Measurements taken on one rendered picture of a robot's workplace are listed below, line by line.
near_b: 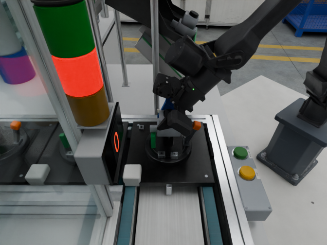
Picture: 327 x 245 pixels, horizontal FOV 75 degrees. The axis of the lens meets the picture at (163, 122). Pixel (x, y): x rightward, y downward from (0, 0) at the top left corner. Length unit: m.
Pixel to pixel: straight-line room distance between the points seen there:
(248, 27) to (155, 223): 0.49
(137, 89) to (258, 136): 0.60
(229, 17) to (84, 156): 4.42
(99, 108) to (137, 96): 0.76
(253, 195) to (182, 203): 0.18
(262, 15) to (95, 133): 0.36
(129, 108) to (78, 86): 0.72
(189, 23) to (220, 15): 3.86
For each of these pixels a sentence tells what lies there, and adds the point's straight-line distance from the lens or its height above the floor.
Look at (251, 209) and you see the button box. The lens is 0.60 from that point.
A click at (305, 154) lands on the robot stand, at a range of 0.74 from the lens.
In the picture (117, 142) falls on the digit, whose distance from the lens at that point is 0.37.
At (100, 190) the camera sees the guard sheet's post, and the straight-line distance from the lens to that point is 0.46.
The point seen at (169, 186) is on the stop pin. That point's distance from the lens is 0.58.
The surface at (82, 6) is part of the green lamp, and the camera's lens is 0.25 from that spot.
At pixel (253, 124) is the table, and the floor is 0.86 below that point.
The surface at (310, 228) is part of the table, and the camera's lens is 0.76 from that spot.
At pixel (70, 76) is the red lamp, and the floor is 1.34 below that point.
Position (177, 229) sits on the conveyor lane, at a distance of 0.59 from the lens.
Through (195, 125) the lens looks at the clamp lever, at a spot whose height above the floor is 1.07.
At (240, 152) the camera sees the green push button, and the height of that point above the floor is 0.97.
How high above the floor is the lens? 1.46
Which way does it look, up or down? 42 degrees down
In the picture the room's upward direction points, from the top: straight up
